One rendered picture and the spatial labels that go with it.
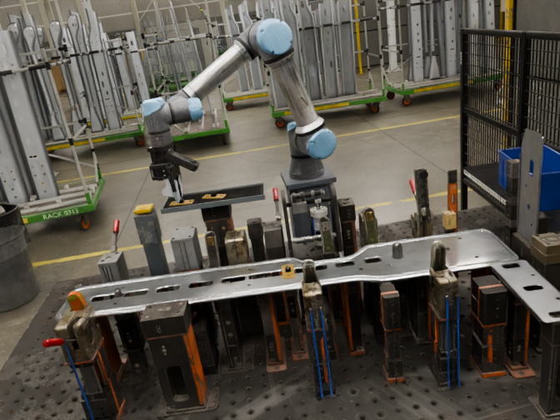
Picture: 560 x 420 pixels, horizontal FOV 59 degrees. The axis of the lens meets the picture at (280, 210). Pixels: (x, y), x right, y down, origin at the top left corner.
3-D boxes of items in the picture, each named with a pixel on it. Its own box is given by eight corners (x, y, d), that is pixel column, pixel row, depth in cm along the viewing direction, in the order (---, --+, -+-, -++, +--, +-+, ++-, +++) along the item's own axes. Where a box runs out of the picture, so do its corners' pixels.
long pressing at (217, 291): (47, 329, 142) (46, 324, 141) (74, 289, 163) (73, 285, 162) (523, 262, 140) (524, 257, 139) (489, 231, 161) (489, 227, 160)
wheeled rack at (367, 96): (273, 130, 811) (257, 16, 747) (270, 118, 904) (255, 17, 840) (387, 112, 814) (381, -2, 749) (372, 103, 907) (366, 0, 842)
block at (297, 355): (292, 362, 158) (280, 284, 147) (290, 337, 170) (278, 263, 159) (309, 359, 158) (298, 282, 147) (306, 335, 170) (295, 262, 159)
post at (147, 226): (159, 321, 191) (132, 217, 175) (163, 310, 198) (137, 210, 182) (178, 318, 191) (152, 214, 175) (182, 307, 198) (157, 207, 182)
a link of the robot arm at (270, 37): (326, 144, 199) (270, 13, 175) (343, 152, 186) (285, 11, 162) (302, 159, 197) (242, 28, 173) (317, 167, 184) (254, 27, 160)
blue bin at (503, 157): (529, 212, 160) (531, 174, 155) (497, 182, 188) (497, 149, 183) (582, 207, 158) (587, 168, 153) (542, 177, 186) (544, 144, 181)
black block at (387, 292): (386, 390, 141) (379, 303, 131) (377, 365, 151) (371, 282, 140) (413, 386, 141) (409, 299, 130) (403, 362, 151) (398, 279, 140)
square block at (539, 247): (537, 354, 146) (545, 246, 132) (524, 338, 153) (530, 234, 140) (565, 351, 145) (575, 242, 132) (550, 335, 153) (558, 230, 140)
